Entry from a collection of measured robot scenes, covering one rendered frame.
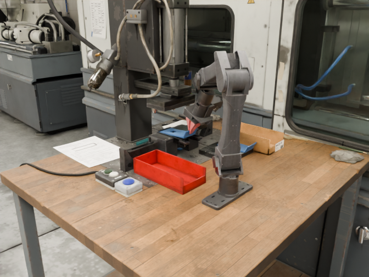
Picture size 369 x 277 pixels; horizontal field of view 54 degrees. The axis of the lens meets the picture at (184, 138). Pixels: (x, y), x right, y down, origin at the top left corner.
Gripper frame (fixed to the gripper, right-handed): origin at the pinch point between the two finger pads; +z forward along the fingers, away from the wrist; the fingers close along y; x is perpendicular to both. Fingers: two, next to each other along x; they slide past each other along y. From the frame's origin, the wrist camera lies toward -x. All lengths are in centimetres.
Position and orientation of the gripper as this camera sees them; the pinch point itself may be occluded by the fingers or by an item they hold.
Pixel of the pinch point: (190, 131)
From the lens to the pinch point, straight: 142.6
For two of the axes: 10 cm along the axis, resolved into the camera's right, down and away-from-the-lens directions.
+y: -6.6, -6.0, 4.4
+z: -3.1, 7.6, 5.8
